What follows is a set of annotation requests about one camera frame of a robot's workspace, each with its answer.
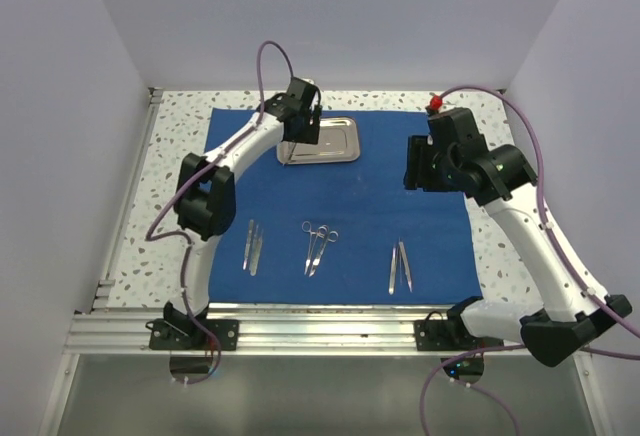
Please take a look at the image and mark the steel instrument tray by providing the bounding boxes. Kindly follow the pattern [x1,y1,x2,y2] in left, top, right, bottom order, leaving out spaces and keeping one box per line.
[276,116,361,165]

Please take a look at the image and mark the wide steel tweezers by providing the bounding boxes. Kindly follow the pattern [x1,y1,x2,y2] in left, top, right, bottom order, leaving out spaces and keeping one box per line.
[388,244,398,295]

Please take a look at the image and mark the pointed steel tweezers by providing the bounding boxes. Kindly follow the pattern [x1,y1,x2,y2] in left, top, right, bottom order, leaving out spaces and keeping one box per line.
[398,240,413,292]

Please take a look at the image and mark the steel scissors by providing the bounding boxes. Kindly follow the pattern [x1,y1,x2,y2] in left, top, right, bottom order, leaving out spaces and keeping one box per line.
[307,226,339,277]

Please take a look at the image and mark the blue surgical cloth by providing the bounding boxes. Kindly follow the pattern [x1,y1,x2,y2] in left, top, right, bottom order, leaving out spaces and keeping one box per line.
[208,111,481,305]

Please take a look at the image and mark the steel hemostat clamp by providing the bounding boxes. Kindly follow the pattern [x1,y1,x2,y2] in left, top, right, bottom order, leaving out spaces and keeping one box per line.
[301,221,318,275]

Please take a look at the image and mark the steel scalpel handle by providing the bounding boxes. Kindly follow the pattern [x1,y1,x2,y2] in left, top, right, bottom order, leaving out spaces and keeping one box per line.
[242,219,255,271]

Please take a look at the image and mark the steel forceps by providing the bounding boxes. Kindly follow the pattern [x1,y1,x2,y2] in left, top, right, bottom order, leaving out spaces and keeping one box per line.
[249,226,263,276]

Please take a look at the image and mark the thin steel tweezers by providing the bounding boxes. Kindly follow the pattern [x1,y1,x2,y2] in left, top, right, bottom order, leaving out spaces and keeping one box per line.
[395,239,404,287]

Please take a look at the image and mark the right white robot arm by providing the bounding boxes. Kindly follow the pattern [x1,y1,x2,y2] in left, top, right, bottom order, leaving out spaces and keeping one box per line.
[404,108,632,367]

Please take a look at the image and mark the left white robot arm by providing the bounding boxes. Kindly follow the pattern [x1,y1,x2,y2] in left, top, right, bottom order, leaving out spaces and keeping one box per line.
[163,77,322,349]

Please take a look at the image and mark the red cable connector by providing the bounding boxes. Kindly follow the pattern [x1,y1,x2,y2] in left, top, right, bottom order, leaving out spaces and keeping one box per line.
[427,95,443,113]

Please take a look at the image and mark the aluminium mounting rail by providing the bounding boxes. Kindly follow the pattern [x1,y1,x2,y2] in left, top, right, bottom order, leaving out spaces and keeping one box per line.
[64,305,551,357]

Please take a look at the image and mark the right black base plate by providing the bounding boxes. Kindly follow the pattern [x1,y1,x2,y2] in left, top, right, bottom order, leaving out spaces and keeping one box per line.
[413,311,456,352]

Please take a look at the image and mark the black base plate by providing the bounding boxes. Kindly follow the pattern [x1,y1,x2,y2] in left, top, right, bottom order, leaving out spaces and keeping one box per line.
[413,311,456,352]
[145,319,239,351]

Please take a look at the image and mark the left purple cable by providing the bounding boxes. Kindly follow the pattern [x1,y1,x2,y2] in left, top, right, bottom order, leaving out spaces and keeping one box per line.
[144,40,296,385]

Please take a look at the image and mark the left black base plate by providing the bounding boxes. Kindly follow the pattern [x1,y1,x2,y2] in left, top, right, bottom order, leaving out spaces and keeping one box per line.
[145,319,239,351]

